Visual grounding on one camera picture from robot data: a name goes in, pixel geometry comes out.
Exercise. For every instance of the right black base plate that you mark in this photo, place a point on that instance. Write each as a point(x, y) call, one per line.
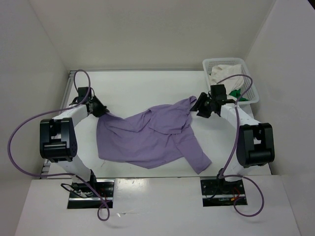
point(220, 193)

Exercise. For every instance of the cream white t-shirt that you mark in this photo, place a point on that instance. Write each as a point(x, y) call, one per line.
point(225, 74)

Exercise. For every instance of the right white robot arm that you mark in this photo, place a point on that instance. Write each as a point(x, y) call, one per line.
point(254, 142)

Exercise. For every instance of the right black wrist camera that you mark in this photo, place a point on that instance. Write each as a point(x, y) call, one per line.
point(218, 92)

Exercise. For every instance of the white plastic basket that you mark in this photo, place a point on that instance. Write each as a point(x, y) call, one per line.
point(251, 92)

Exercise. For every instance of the purple t-shirt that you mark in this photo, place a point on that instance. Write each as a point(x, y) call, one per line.
point(155, 137)

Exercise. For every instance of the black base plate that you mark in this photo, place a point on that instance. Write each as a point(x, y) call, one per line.
point(220, 193)
point(82, 197)

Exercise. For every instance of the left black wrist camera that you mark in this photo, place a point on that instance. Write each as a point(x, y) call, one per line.
point(84, 94)

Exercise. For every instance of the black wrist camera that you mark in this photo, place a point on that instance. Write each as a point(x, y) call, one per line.
point(218, 92)
point(84, 94)

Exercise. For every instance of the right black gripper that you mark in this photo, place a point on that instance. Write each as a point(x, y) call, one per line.
point(202, 104)

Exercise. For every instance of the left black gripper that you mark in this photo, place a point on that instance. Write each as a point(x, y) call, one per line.
point(99, 108)

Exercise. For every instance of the green t-shirt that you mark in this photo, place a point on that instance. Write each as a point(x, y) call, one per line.
point(236, 94)

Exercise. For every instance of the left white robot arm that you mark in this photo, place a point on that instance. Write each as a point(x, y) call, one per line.
point(58, 142)

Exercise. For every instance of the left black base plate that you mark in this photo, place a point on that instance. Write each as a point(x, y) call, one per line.
point(82, 197)

